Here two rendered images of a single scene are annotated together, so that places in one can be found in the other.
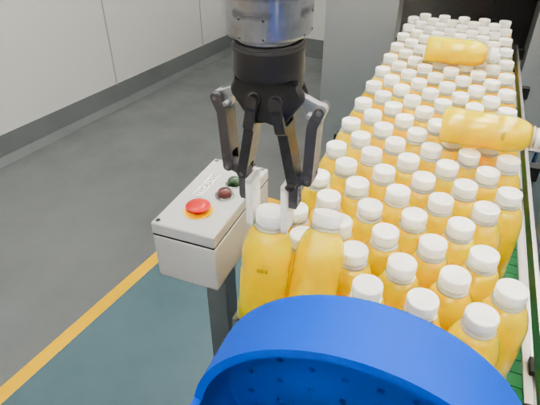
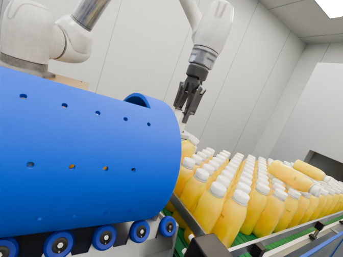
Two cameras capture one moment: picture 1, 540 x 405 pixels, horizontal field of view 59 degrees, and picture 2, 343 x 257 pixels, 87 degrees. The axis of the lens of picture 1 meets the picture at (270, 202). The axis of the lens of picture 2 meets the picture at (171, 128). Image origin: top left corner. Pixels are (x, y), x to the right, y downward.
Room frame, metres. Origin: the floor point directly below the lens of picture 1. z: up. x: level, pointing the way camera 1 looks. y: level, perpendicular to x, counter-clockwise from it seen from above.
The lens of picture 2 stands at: (-0.07, -0.34, 1.27)
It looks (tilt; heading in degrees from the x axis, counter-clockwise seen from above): 11 degrees down; 32
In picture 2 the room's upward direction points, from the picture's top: 21 degrees clockwise
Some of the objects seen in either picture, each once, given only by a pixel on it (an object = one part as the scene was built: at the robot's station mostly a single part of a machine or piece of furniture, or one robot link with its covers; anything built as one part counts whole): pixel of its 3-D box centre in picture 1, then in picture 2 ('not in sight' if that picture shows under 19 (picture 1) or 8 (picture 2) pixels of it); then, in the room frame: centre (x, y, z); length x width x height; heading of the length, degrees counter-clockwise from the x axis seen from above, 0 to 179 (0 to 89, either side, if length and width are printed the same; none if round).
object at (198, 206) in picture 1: (198, 206); not in sight; (0.57, 0.10, 1.11); 0.04 x 0.04 x 0.01
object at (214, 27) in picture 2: not in sight; (214, 28); (0.51, 0.01, 1.51); 0.13 x 0.11 x 0.16; 27
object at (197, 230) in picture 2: not in sight; (172, 196); (0.40, -0.14, 0.96); 0.40 x 0.01 x 0.03; 68
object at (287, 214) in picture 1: (287, 205); (182, 122); (0.49, -0.02, 1.17); 0.03 x 0.01 x 0.07; 158
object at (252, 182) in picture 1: (252, 197); (175, 118); (0.50, 0.02, 1.17); 0.03 x 0.01 x 0.07; 158
